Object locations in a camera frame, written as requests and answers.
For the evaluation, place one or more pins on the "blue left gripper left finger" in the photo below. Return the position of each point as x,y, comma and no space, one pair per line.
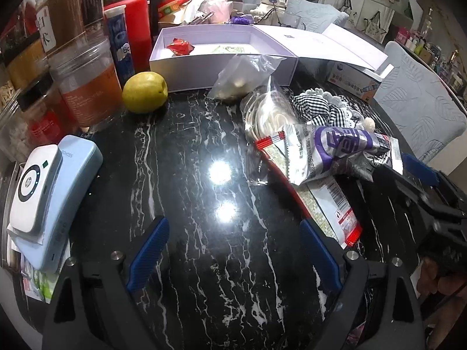
144,256

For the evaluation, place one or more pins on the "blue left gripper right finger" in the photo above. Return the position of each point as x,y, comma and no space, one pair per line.
325,255

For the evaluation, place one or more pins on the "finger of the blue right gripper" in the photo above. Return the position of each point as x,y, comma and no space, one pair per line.
420,170

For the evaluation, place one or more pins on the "red white snack packet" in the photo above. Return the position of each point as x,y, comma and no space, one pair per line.
322,200

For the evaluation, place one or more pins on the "purple white snack bag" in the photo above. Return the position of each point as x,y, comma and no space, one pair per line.
314,153

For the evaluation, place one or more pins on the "black white gingham cloth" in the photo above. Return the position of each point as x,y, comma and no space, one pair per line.
323,109

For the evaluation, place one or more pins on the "clear bag of white discs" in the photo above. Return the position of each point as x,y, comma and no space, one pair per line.
266,110

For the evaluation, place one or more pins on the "clear bag with nuts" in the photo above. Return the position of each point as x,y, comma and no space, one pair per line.
243,74

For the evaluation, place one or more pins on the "red candy wrapper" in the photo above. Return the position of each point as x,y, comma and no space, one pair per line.
180,47

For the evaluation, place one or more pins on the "white mask box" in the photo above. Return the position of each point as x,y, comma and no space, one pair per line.
359,81

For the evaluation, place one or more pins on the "light blue case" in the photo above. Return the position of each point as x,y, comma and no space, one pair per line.
81,160

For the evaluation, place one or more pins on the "white round-button device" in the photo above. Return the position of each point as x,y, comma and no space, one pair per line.
32,195

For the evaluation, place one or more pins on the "yellow-green pear fruit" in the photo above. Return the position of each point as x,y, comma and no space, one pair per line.
145,92

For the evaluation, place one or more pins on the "orange-filled clear jar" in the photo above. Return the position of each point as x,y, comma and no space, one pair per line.
89,85

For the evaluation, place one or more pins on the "light blue quilted cushion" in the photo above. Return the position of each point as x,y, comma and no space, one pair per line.
316,17

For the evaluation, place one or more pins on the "white ceramic teapot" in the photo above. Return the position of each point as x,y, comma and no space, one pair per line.
269,12

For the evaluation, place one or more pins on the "blue tablet tube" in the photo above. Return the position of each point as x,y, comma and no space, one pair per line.
120,44

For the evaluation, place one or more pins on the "red plastic canister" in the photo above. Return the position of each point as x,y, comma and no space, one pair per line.
138,27

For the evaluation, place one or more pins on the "pink cup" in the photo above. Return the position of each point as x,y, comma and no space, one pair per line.
219,10

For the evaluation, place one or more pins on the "brown-filled clear jar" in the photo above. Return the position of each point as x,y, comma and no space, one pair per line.
65,25

